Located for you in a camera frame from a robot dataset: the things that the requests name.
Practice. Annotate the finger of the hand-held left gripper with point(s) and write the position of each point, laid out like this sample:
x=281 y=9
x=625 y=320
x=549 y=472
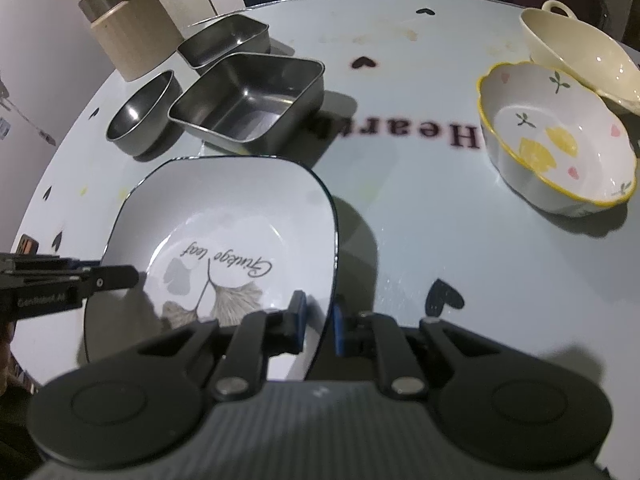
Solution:
x=115 y=278
x=50 y=262

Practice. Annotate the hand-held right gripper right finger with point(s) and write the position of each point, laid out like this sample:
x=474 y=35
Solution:
x=339 y=332

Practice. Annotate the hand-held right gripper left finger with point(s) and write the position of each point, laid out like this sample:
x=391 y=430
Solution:
x=298 y=312

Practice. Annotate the white square leaf print plate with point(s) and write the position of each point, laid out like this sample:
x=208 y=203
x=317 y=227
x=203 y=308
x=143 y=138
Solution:
x=225 y=210

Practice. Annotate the oval steel bowl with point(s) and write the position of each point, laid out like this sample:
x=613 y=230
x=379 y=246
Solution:
x=140 y=115

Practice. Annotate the yellow rim flower print bowl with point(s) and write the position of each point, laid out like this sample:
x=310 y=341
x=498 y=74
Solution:
x=550 y=110

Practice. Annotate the small orange black device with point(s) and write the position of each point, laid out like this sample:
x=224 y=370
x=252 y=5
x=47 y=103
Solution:
x=27 y=245

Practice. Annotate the large square steel container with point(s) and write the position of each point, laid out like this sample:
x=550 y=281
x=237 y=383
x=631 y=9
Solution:
x=240 y=110

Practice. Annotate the beige canister with steel lid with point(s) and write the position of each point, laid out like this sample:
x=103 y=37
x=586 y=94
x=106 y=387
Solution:
x=135 y=40

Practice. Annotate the small square steel container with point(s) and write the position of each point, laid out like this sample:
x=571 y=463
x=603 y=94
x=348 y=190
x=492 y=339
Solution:
x=220 y=42

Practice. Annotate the hanging wall ornament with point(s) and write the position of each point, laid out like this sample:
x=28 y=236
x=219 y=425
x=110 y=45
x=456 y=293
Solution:
x=30 y=120

